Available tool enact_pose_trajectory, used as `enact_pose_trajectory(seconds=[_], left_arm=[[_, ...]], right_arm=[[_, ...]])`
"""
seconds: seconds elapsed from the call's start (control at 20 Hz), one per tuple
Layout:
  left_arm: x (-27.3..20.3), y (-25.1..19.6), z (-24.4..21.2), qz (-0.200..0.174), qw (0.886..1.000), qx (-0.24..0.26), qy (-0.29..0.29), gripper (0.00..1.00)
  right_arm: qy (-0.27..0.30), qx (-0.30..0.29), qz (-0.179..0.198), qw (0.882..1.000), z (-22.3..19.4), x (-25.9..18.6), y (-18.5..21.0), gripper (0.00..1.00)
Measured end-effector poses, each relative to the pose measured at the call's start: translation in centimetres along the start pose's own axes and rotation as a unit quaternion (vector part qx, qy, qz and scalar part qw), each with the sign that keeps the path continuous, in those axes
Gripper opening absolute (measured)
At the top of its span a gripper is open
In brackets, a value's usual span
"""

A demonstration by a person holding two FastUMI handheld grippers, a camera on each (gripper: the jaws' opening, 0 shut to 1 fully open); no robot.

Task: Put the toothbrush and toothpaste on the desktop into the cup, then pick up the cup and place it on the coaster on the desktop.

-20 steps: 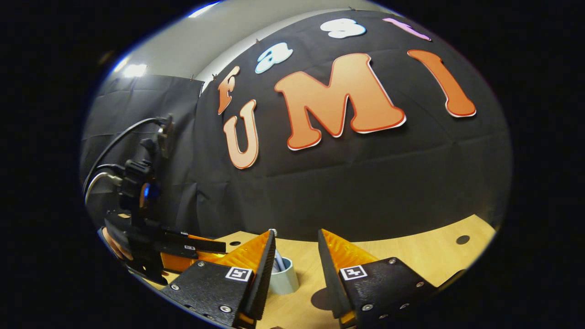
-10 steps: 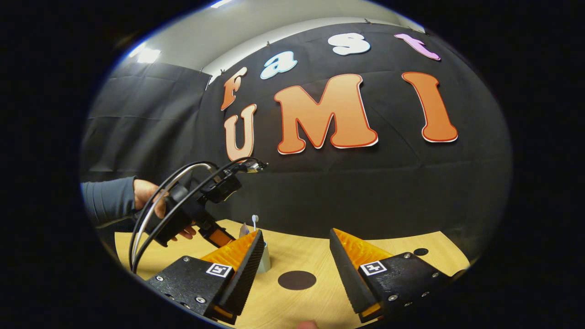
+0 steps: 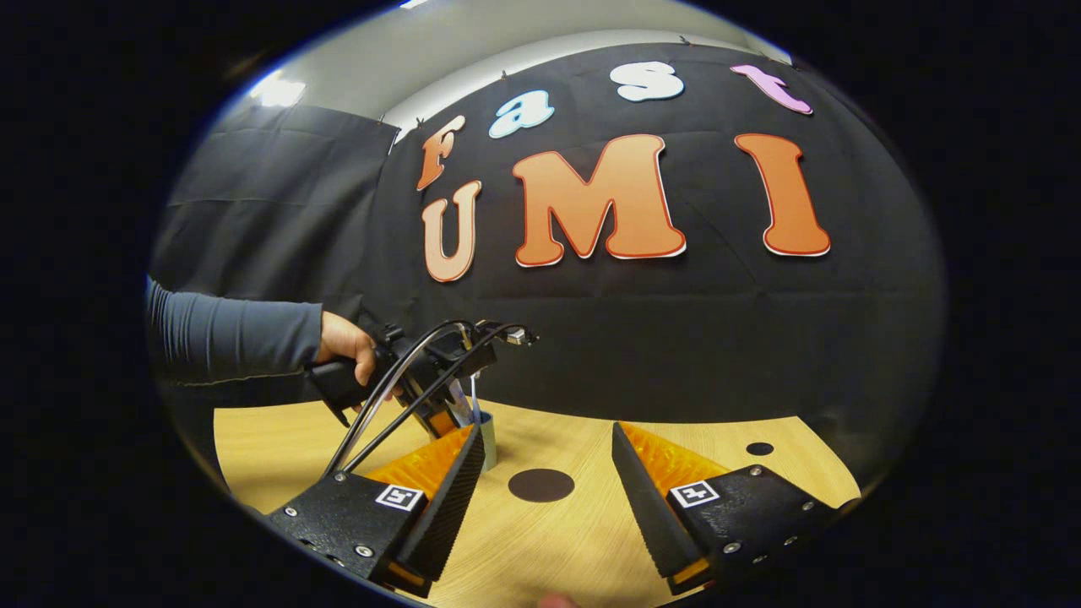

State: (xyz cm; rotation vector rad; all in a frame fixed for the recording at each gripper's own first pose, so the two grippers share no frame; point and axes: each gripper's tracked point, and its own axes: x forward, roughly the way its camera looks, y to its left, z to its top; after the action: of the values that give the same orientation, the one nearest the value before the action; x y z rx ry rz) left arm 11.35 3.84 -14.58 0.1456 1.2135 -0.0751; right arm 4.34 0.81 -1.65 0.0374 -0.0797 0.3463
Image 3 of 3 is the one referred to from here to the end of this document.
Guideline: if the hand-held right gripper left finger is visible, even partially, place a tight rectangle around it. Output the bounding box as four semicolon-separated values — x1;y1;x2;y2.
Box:
266;424;487;600

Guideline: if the light blue cup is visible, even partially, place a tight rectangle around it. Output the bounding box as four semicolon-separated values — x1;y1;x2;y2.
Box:
469;410;499;470

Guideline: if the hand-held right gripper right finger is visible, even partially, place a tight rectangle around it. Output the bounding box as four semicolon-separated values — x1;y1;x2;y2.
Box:
611;421;861;597

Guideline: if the black cable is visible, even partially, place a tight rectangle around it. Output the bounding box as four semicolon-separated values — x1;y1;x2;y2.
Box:
323;319;478;475
340;323;529;474

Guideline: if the white toothpaste tube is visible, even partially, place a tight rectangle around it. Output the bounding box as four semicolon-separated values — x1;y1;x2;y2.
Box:
446;378;474;427

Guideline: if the dark brown round coaster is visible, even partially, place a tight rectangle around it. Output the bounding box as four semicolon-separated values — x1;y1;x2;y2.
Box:
508;468;576;504

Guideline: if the ceiling light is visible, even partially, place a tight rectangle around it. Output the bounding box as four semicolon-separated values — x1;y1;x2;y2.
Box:
249;72;307;109

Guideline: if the wooden desktop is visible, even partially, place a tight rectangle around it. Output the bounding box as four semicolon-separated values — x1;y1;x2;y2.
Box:
213;397;862;608

